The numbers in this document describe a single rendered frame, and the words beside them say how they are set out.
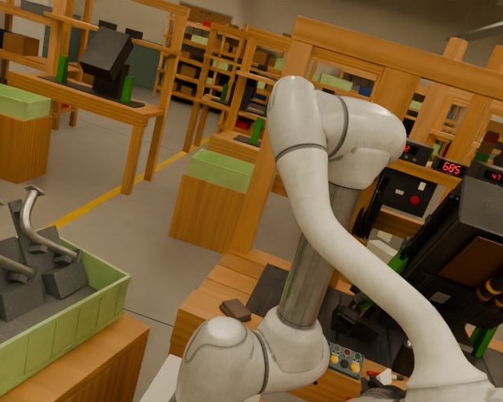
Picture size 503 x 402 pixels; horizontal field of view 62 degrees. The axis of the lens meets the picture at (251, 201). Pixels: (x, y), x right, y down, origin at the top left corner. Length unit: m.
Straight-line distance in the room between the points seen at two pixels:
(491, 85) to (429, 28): 9.93
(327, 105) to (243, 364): 0.60
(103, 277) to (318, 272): 0.84
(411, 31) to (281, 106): 10.88
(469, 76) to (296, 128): 1.13
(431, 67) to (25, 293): 1.61
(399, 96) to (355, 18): 9.78
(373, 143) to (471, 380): 0.47
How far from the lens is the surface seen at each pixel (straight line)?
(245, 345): 1.01
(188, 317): 1.48
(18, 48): 6.80
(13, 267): 1.43
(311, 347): 1.08
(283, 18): 11.55
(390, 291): 0.65
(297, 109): 0.79
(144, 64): 12.43
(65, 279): 1.54
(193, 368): 1.02
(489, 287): 1.39
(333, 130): 0.81
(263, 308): 1.61
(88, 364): 1.41
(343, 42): 1.78
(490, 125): 8.98
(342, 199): 0.92
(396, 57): 1.78
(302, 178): 0.74
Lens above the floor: 1.76
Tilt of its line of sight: 19 degrees down
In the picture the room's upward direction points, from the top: 17 degrees clockwise
